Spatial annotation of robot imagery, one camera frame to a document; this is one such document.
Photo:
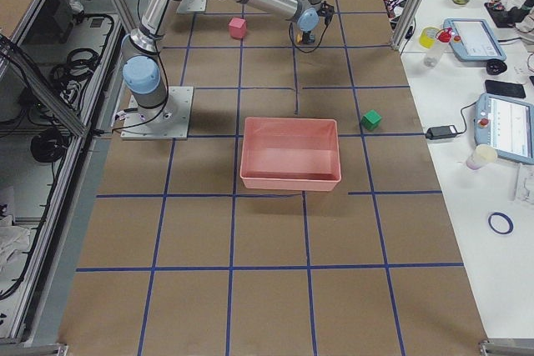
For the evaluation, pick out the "yellow tape roll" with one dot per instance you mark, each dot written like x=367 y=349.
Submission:
x=428 y=36

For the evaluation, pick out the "plastic squeeze bottle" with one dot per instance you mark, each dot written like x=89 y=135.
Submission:
x=440 y=44

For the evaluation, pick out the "black power adapter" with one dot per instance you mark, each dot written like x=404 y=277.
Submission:
x=441 y=132

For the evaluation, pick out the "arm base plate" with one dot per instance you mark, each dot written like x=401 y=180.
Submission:
x=191 y=6
x=169 y=122

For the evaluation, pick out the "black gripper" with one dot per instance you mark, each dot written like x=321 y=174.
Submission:
x=307 y=35

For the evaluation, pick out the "teach pendant near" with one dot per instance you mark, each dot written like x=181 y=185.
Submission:
x=505 y=124

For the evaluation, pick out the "teach pendant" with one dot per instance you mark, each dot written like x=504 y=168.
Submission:
x=505 y=124
x=474 y=40

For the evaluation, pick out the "pink cube centre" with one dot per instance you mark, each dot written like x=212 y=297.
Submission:
x=237 y=28

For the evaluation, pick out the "green cube near arm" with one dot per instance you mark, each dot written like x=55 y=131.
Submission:
x=371 y=120

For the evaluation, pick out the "teach pendant far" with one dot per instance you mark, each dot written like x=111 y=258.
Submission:
x=474 y=40

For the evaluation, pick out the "black smartphone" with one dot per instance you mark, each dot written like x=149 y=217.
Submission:
x=505 y=89

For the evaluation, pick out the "pink plastic bin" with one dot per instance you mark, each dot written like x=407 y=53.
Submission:
x=290 y=154

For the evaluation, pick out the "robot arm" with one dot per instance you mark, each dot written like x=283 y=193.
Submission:
x=142 y=69

